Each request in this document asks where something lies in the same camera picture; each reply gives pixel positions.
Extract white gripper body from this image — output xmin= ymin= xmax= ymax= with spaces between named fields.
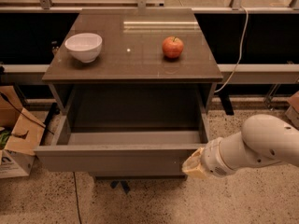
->
xmin=200 ymin=138 xmax=235 ymax=177

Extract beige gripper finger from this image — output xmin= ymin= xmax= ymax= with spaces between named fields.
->
xmin=182 ymin=147 xmax=207 ymax=179

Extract grey top drawer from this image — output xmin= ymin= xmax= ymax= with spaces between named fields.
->
xmin=36 ymin=109 xmax=208 ymax=179

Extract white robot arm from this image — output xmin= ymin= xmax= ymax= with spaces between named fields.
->
xmin=182 ymin=115 xmax=299 ymax=178

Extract grey cabinet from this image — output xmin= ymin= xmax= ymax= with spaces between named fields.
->
xmin=41 ymin=7 xmax=224 ymax=182

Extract cardboard box at right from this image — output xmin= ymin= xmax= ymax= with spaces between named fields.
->
xmin=286 ymin=91 xmax=299 ymax=130

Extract red apple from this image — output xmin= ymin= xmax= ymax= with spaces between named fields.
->
xmin=162 ymin=36 xmax=184 ymax=59

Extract white bowl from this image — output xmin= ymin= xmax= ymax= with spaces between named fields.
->
xmin=64 ymin=33 xmax=103 ymax=63

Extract open cardboard box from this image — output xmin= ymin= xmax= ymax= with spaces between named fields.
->
xmin=0 ymin=86 xmax=45 ymax=178

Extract white cable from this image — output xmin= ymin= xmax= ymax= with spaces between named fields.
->
xmin=214 ymin=7 xmax=249 ymax=94

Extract black cable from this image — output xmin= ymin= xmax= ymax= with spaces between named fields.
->
xmin=0 ymin=91 xmax=54 ymax=135

